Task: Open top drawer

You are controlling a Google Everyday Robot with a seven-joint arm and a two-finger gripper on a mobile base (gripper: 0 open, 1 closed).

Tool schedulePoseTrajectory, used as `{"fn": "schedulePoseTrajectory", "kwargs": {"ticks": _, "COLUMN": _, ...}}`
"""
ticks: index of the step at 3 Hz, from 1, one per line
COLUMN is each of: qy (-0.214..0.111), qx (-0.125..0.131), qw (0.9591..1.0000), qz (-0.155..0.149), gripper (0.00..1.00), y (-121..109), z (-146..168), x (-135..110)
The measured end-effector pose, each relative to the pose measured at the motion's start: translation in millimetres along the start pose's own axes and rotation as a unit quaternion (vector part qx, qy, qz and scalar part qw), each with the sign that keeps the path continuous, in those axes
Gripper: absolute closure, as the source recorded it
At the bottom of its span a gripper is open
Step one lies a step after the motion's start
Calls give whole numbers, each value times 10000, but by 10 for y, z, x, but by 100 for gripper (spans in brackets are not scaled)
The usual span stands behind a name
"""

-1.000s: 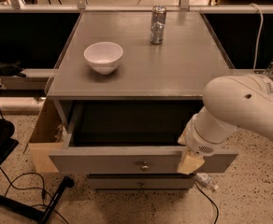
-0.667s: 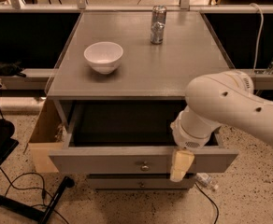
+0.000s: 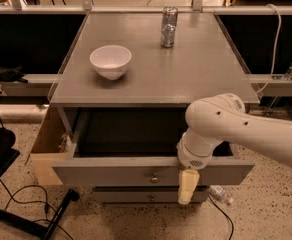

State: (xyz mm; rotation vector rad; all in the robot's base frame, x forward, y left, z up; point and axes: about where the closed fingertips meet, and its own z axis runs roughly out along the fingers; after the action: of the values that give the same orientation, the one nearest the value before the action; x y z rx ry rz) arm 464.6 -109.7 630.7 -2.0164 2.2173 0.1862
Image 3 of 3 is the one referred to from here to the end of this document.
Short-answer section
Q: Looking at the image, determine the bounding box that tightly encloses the white hanging cable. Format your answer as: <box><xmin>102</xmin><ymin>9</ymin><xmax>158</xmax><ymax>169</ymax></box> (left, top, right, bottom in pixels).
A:
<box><xmin>254</xmin><ymin>3</ymin><xmax>284</xmax><ymax>95</ymax></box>

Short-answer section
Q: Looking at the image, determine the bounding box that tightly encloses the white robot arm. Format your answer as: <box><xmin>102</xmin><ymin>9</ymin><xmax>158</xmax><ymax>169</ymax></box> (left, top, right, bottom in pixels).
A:
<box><xmin>177</xmin><ymin>93</ymin><xmax>292</xmax><ymax>205</ymax></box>

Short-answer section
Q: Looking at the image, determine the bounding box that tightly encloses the black cloth on rail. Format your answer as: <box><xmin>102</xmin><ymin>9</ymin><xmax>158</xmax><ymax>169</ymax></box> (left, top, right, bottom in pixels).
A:
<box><xmin>0</xmin><ymin>66</ymin><xmax>28</xmax><ymax>83</ymax></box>

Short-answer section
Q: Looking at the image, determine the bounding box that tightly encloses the grey bottom drawer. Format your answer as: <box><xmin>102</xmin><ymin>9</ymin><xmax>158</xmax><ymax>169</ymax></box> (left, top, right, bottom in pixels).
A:
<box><xmin>91</xmin><ymin>186</ymin><xmax>211</xmax><ymax>204</ymax></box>

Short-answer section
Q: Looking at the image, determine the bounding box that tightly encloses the cardboard box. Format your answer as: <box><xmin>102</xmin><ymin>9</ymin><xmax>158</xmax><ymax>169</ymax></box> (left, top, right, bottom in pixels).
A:
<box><xmin>30</xmin><ymin>107</ymin><xmax>67</xmax><ymax>186</ymax></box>

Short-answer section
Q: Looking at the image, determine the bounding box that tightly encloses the white ceramic bowl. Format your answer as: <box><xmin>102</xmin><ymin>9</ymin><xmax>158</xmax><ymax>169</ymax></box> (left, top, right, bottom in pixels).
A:
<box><xmin>89</xmin><ymin>45</ymin><xmax>132</xmax><ymax>80</ymax></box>

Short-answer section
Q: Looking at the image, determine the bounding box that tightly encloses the black stand base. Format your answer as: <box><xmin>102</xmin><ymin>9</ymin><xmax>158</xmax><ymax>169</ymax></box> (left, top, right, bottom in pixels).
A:
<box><xmin>0</xmin><ymin>127</ymin><xmax>81</xmax><ymax>240</ymax></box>

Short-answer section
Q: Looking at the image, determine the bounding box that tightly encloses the clear plastic bottle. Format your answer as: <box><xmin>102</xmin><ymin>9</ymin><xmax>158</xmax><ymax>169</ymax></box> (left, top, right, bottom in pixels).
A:
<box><xmin>209</xmin><ymin>185</ymin><xmax>234</xmax><ymax>205</ymax></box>

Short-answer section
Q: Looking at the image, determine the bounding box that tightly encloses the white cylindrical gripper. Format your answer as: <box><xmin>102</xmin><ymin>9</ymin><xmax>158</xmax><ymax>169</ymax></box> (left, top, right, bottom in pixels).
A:
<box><xmin>177</xmin><ymin>142</ymin><xmax>212</xmax><ymax>205</ymax></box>

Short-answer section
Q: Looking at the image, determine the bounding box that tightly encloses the silver drink can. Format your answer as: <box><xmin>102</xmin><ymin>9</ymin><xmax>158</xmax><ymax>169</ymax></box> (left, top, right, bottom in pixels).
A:
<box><xmin>161</xmin><ymin>6</ymin><xmax>178</xmax><ymax>48</ymax></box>

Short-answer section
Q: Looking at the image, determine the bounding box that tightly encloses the black cable at left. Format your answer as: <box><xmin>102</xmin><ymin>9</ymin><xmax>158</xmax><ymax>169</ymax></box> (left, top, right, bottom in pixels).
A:
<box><xmin>0</xmin><ymin>177</ymin><xmax>76</xmax><ymax>240</ymax></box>

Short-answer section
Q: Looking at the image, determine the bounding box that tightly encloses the grey drawer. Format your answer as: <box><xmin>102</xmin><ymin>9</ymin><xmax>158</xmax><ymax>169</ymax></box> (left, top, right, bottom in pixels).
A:
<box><xmin>91</xmin><ymin>186</ymin><xmax>211</xmax><ymax>204</ymax></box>
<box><xmin>52</xmin><ymin>144</ymin><xmax>255</xmax><ymax>187</ymax></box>

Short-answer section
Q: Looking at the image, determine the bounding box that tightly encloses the black floor cable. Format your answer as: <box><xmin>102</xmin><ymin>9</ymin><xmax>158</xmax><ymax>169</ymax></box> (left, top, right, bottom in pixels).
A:
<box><xmin>207</xmin><ymin>196</ymin><xmax>235</xmax><ymax>240</ymax></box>

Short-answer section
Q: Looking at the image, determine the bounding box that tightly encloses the grey top drawer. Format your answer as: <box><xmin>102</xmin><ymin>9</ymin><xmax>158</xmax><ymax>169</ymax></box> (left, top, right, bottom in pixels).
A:
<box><xmin>52</xmin><ymin>144</ymin><xmax>255</xmax><ymax>187</ymax></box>

